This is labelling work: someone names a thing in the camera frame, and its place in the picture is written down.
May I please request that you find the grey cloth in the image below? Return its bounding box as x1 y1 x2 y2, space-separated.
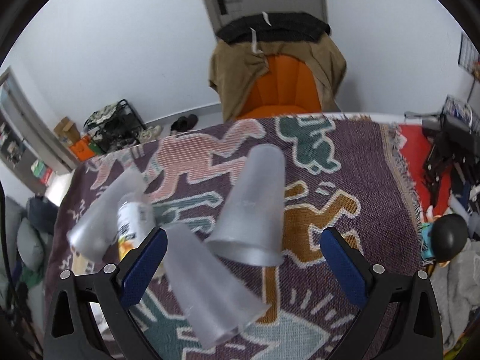
430 240 479 351

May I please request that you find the black slipper right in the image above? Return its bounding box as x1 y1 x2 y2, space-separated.
186 114 199 130

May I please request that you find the brown jacket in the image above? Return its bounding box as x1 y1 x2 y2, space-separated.
209 35 347 121

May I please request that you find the cardboard box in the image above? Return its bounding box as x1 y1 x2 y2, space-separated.
54 117 80 146

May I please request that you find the frosted plastic cup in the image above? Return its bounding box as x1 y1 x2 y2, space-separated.
205 144 286 267

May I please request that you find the orange chair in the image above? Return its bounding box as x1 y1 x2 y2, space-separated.
237 55 322 119

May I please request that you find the white yellow drink can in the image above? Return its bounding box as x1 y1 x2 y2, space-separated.
117 201 155 260

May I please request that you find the black round object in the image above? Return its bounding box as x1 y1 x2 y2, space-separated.
430 214 469 263

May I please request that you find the black shoe rack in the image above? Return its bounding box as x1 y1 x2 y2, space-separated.
83 99 146 154

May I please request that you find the orange box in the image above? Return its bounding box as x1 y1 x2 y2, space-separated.
69 136 95 162

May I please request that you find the black slipper left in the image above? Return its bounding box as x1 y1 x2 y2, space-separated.
170 116 189 133

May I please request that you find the patterned woven blanket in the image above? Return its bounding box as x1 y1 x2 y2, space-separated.
46 115 421 359

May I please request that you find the frosted cup near left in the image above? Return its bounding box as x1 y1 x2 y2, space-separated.
67 168 147 263

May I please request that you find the black fleece garment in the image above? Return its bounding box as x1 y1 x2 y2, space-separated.
216 12 331 45

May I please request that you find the black slipper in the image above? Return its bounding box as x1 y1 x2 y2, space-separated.
186 114 199 130
170 116 189 133

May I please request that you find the frosted cup beside can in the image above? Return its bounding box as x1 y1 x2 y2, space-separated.
163 223 269 350

